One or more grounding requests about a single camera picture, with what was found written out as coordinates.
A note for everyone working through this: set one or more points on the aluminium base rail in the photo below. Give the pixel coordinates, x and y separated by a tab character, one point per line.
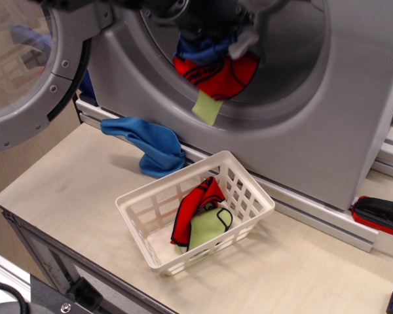
346	225

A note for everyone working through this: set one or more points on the light green cloth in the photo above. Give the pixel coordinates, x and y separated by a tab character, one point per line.
207	108

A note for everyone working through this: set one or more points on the blue jeans-print cloth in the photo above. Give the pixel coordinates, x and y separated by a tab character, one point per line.
205	50

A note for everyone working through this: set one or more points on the light grey cloth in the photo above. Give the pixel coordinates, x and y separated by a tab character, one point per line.
244	41

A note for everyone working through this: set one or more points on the white plastic laundry basket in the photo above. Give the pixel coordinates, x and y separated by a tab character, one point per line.
150	211

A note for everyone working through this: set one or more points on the blue handle behind door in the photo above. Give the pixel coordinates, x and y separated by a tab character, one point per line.
29	37

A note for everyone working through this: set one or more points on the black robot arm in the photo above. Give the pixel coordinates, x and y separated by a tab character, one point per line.
217	18

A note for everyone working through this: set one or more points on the round transparent machine door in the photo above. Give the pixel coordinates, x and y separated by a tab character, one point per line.
34	90

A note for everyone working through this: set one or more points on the red cloth with black print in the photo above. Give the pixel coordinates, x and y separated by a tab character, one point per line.
221	79

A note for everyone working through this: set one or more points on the red and black clamp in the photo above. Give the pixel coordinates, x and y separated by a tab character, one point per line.
374	212

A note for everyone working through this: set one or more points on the grey toy washing machine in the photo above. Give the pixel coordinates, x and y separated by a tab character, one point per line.
314	116

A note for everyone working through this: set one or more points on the black bracket with bolt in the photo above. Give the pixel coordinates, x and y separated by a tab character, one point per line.
20	296

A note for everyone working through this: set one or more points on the red cloth in basket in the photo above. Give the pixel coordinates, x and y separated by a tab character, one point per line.
207	193

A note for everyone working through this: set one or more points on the blue cloth on table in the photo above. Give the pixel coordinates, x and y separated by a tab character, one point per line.
162	152

